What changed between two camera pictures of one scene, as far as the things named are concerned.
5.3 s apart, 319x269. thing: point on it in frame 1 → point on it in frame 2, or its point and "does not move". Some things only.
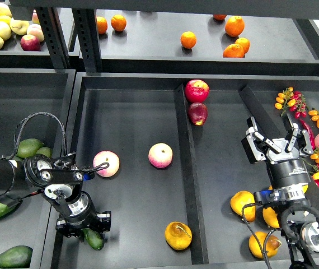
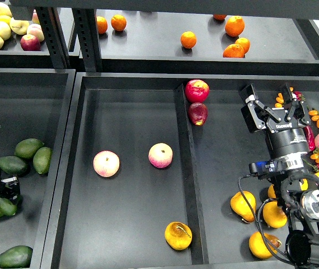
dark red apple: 197,113 does not move
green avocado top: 27,148 does not move
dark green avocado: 93,239 → 4,208
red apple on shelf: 30,42 does not move
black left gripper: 83,215 → 9,189
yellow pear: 178,235 does not move
